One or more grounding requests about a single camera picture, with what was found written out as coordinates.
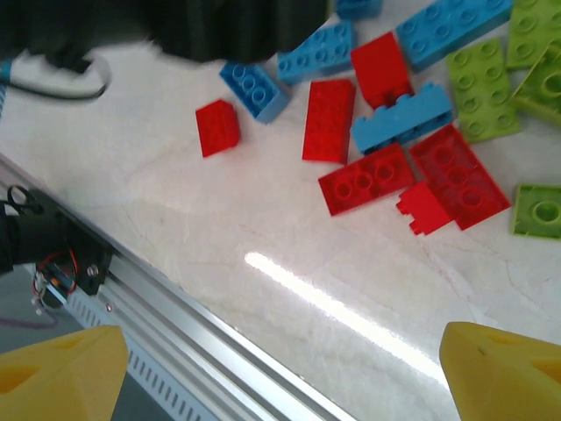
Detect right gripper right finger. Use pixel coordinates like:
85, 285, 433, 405
439, 322, 561, 421

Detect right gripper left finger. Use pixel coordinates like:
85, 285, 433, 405
0, 325, 129, 421

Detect blue lego brick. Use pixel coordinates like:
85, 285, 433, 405
350, 82, 454, 154
335, 0, 383, 20
219, 61, 291, 124
395, 0, 514, 74
276, 19, 357, 86

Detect small red lego brick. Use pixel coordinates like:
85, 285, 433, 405
396, 182, 457, 237
195, 99, 241, 158

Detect small green lego plate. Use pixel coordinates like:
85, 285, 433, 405
510, 183, 561, 241

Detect red lego plate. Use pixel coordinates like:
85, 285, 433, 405
409, 124, 513, 232

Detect white slotted cable duct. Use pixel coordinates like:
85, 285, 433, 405
65, 287, 246, 421

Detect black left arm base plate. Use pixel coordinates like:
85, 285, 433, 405
60, 210, 116, 296

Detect aluminium front rail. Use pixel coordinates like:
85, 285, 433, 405
0, 153, 359, 421

